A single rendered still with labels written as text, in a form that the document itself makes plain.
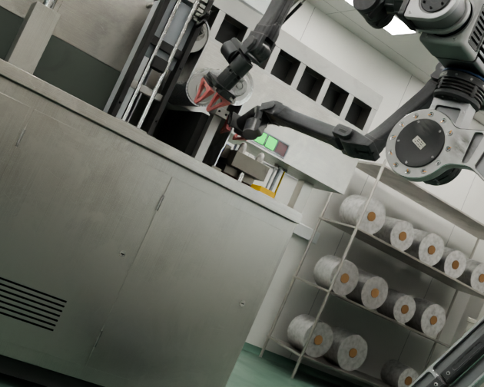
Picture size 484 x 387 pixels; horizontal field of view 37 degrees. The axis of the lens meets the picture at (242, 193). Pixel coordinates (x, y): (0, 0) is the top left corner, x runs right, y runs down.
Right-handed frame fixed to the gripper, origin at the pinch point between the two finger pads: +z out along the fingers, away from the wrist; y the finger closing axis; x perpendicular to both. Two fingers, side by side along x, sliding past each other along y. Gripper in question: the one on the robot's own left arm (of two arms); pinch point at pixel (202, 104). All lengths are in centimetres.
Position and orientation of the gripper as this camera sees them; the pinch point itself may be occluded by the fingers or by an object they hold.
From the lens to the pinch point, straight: 228.0
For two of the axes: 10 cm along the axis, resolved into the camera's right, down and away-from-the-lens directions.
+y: -5.9, -3.3, -7.3
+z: -7.0, 6.7, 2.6
